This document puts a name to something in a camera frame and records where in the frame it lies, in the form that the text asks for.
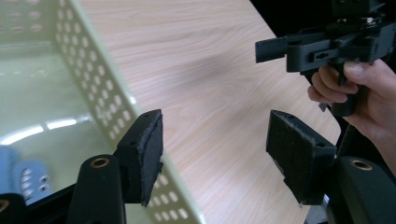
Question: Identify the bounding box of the pale green perforated plastic basket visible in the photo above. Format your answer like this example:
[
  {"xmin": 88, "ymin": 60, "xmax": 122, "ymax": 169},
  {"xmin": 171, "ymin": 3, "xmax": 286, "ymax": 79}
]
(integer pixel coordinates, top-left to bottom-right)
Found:
[{"xmin": 0, "ymin": 0, "xmax": 207, "ymax": 224}]

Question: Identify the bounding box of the blue and grey knit glove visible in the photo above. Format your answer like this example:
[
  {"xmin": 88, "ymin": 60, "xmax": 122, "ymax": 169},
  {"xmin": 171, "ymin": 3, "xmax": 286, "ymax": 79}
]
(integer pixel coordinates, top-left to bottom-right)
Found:
[{"xmin": 12, "ymin": 159, "xmax": 52, "ymax": 206}]

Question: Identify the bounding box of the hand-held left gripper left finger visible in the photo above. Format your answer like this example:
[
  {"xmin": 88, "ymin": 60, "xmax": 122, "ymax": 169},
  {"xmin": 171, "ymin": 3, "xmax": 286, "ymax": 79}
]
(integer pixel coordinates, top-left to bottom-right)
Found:
[{"xmin": 113, "ymin": 108, "xmax": 164, "ymax": 208}]

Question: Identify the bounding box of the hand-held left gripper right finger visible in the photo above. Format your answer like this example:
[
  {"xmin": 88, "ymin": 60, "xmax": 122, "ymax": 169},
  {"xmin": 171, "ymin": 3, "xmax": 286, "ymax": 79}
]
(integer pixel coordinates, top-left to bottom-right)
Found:
[{"xmin": 265, "ymin": 109, "xmax": 338, "ymax": 207}]

